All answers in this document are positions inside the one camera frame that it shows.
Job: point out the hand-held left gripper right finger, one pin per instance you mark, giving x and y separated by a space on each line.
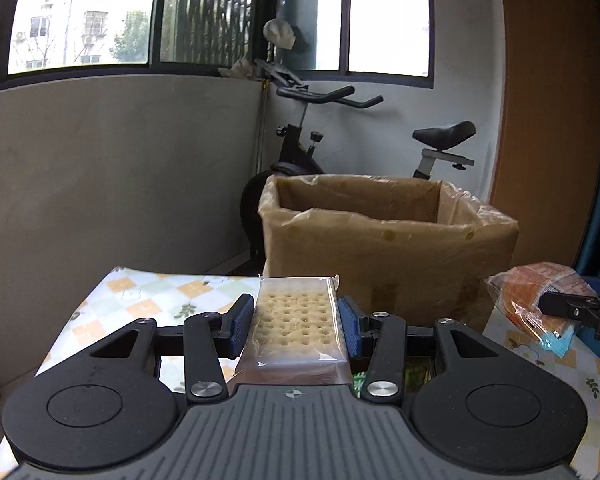
351 327

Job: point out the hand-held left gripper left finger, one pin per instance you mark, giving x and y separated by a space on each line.
240 327

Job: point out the orange snack packet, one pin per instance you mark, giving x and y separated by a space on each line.
525 295

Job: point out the clear-wrapped cracker packet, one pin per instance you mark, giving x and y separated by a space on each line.
297 325

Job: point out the plastic-lined cardboard box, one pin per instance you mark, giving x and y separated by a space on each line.
380 255

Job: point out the checkered floral tablecloth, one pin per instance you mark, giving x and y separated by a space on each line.
145 300

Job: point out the wooden panel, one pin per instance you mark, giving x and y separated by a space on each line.
545 135

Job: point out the black exercise bike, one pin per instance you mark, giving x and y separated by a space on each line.
300 135

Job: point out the crumpled brown paper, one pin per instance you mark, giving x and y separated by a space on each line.
240 69

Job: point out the cloth-wrapped knob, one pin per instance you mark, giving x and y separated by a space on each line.
278 34

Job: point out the metal window grille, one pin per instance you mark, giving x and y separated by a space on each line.
205 10

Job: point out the black window frame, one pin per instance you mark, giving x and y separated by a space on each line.
155 20

